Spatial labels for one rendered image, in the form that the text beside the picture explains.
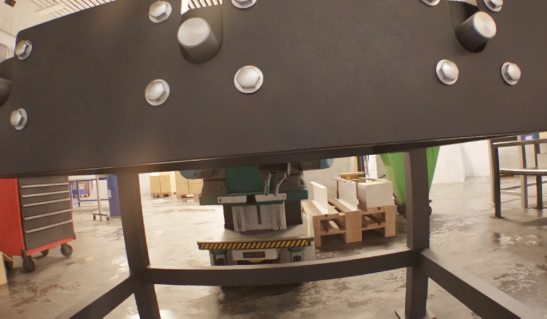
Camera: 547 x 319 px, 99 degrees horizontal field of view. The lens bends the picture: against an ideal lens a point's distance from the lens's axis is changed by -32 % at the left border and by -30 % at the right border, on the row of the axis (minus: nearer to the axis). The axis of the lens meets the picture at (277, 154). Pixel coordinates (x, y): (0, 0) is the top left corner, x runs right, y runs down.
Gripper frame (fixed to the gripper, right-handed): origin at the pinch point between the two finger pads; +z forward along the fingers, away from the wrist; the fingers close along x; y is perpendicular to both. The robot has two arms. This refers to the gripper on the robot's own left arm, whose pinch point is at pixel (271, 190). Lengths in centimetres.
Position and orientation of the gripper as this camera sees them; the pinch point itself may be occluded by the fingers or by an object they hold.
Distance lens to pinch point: 143.0
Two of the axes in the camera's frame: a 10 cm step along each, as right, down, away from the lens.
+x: 9.7, 0.3, -2.5
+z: -1.3, 9.1, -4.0
